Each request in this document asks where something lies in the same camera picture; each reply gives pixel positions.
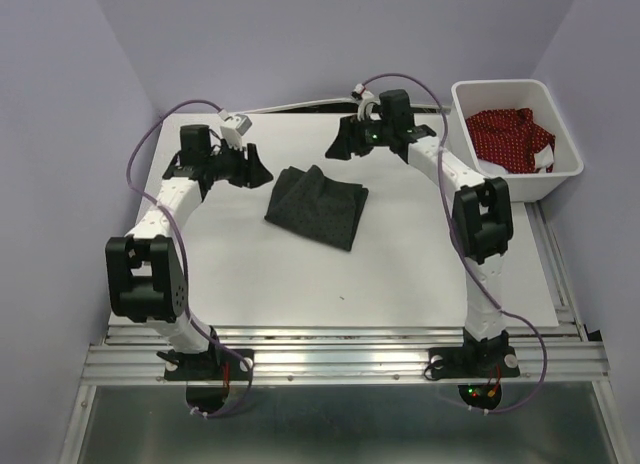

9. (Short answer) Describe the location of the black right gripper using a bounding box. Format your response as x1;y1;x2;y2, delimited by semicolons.
323;112;392;161

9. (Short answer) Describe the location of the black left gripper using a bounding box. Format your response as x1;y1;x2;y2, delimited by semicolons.
205;138;273;189

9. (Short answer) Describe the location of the dark grey dotted skirt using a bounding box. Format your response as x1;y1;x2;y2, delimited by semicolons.
264;165;369;252

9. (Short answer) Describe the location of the red dotted skirt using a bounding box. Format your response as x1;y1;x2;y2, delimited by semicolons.
465;108;556;174

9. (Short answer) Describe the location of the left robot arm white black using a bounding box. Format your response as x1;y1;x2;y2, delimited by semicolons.
105;124;273;381

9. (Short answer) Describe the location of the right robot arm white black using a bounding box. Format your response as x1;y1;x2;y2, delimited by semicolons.
325;84;519;381

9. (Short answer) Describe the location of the white plastic bin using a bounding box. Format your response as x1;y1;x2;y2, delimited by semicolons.
448;79;584;203

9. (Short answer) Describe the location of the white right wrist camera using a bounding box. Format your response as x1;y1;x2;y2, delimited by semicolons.
351;83;377;121

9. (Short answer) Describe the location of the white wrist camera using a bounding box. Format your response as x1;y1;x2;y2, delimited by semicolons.
351;83;377;121
218;110;252;150

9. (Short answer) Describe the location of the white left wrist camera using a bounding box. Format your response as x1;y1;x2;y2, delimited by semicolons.
218;110;252;150

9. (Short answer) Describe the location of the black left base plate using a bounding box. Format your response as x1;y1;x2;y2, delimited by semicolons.
156;348;249;382

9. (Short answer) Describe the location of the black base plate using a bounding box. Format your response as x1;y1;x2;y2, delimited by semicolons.
423;346;521;381
156;348;249;382

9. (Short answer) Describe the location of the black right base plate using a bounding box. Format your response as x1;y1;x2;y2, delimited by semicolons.
423;346;521;381

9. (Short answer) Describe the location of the aluminium rail frame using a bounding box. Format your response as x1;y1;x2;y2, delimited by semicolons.
81;324;610;386

